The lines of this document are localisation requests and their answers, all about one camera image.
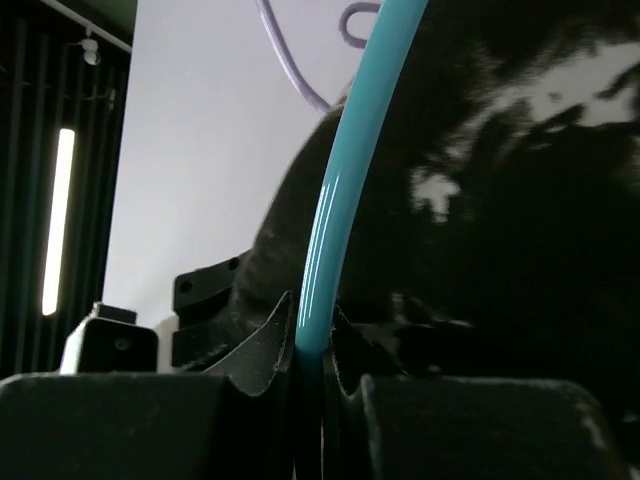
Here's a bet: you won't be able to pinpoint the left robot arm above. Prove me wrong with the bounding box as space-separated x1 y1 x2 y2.
171 251 248 372

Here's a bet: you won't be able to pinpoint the teal plastic hanger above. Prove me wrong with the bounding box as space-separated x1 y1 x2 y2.
294 0 427 479

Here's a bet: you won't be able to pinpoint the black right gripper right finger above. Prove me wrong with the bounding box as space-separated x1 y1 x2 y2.
322 311 630 479

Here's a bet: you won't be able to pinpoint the black white patterned trousers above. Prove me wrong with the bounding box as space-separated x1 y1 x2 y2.
227 0 640 480

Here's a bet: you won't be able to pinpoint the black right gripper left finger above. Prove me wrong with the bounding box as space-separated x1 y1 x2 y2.
1 295 295 479

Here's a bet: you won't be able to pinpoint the lilac plastic hanger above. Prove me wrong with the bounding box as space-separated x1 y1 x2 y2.
255 0 381 113

